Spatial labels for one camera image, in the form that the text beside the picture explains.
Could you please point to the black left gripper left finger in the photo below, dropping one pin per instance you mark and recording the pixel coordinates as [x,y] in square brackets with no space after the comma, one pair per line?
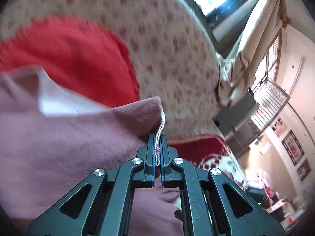
[101,203]

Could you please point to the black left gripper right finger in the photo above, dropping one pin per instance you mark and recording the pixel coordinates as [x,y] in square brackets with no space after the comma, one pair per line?
[212,203]

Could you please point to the mauve pink small garment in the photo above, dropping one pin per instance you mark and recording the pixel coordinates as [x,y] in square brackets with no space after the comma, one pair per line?
[52,138]

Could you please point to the red and white fleece blanket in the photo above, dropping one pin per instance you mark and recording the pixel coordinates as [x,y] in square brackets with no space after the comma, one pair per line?
[207,151]

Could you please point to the grey air cooler unit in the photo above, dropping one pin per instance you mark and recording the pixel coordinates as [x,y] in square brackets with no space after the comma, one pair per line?
[236,125]

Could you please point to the metal window grille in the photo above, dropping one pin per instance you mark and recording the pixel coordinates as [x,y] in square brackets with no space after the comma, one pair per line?
[270,97]

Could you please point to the red ruffled cushion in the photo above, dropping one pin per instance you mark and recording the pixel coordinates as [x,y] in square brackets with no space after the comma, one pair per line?
[77,54]

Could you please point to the floral cream bedsheet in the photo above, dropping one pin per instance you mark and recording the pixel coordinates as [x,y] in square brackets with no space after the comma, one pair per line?
[173,55]

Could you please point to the beige curtain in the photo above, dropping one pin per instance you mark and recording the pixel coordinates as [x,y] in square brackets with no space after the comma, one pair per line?
[237,74]

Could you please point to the dark framed window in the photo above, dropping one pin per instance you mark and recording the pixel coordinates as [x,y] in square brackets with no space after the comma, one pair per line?
[224,20]

